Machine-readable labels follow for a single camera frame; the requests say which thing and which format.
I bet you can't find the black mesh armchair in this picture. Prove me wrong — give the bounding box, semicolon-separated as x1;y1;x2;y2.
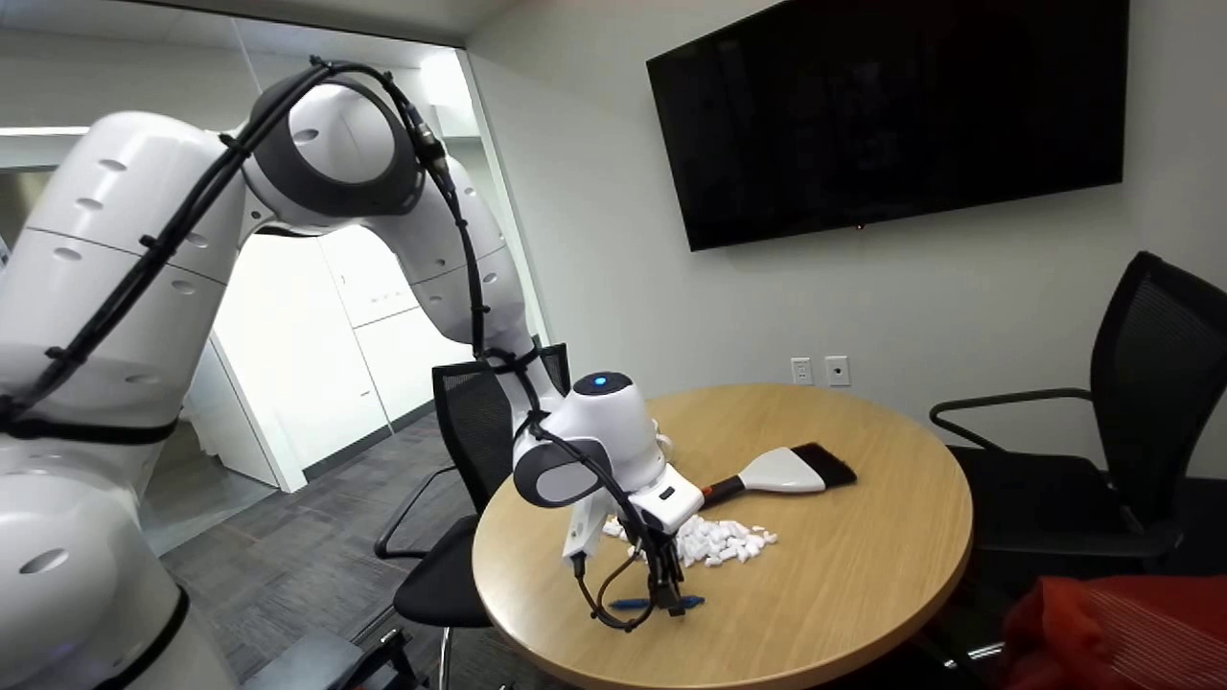
928;249;1227;567

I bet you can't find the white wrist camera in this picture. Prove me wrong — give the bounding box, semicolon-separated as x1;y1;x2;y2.
561;489;612;567

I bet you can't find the black wall television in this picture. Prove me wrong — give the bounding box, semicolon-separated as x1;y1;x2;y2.
645;0;1133;258

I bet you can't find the white black hand brush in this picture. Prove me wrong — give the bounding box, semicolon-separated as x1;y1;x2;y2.
699;435;862;511

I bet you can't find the red bag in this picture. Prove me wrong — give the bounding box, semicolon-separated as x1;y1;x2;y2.
997;570;1227;690

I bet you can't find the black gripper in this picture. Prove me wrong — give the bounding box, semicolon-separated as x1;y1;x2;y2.
632;511;694;616

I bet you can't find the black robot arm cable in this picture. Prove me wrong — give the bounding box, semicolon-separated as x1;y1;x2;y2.
0;55;668;636

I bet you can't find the pile of white paper scraps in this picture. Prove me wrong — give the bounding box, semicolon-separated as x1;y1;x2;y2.
598;504;783;570

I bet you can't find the black mesh office chair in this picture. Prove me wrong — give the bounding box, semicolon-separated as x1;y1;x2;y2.
373;338;580;631

